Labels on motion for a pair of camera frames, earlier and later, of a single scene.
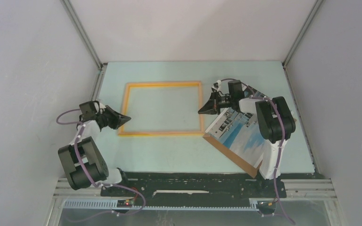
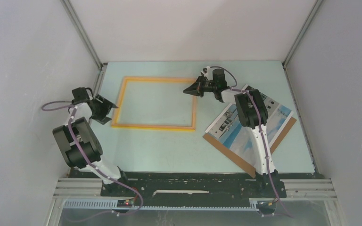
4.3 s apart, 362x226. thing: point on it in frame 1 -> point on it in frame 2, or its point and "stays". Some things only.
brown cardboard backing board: [250, 169] stays
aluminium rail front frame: [65, 197] stays
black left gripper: [118, 119] -> [105, 105]
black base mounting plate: [187, 186] stays
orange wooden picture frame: [167, 84] -> [115, 125]
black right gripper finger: [212, 106] -> [197, 88]
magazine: [240, 132] stays
